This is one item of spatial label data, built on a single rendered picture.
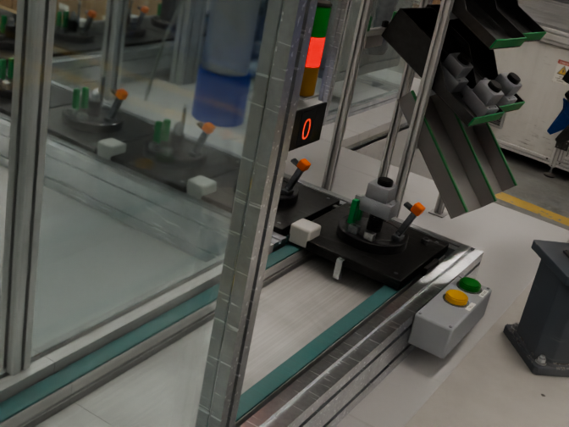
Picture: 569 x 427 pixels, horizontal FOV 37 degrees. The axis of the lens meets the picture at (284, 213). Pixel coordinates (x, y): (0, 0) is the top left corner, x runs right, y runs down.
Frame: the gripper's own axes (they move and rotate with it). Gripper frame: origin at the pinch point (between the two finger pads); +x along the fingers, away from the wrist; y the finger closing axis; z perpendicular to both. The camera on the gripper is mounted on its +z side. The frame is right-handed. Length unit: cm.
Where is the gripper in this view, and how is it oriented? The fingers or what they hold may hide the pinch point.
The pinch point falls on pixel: (566, 125)
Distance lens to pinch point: 180.2
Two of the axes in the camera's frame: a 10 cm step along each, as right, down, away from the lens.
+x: -7.3, 6.3, 2.8
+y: -1.0, 3.0, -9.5
